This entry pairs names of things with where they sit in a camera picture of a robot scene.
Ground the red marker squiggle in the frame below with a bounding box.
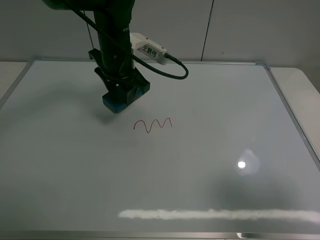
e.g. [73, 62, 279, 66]
[133, 117, 173, 134]

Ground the black camera cable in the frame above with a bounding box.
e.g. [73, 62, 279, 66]
[64, 0, 189, 80]

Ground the blue whiteboard eraser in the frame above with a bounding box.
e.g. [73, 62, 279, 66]
[102, 88, 143, 114]

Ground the white whiteboard with aluminium frame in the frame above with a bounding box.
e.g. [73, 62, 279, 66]
[0, 60, 320, 240]

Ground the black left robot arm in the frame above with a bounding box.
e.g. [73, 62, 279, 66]
[44, 0, 135, 103]

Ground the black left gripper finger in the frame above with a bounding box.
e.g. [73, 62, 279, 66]
[94, 67, 119, 100]
[118, 71, 150, 104]

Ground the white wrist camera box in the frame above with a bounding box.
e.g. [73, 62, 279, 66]
[130, 32, 168, 66]

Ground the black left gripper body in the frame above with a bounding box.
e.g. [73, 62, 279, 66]
[88, 49, 140, 83]

